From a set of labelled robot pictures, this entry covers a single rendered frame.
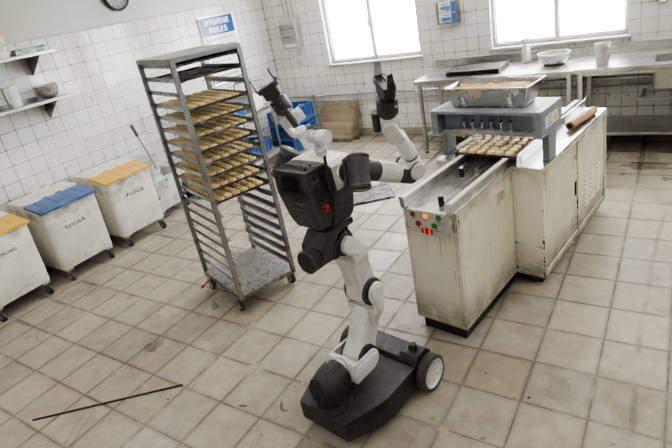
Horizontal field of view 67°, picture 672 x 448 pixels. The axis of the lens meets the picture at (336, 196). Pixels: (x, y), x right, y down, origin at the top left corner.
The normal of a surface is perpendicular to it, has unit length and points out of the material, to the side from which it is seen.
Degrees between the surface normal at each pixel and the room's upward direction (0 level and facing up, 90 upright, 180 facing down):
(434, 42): 90
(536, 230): 90
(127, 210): 92
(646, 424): 0
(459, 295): 90
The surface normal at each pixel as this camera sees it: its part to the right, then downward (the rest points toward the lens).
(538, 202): -0.65, 0.40
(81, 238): 0.81, 0.11
